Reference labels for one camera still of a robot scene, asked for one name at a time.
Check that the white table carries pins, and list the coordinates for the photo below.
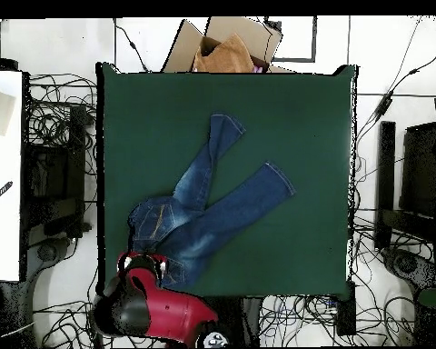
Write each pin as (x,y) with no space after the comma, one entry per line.
(3,236)

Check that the black power strip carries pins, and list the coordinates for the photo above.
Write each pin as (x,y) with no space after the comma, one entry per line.
(346,312)

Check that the blue denim jeans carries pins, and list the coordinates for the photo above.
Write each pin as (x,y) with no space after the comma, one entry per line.
(221,218)

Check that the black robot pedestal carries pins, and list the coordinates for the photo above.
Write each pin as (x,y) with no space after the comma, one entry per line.
(239,316)

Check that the dark green table cloth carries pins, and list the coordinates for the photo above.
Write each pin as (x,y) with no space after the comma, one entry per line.
(294,127)

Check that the black rectangular frame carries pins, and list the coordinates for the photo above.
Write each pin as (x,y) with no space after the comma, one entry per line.
(314,40)

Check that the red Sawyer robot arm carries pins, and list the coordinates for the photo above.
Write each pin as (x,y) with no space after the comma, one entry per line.
(174,312)

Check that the brown cardboard box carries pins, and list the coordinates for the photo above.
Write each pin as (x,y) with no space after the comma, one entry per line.
(181,51)

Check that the purple cloth piece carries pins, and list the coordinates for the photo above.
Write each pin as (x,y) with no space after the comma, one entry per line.
(258,69)

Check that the black threaded rod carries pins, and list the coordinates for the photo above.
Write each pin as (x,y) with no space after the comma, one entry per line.
(0,193)

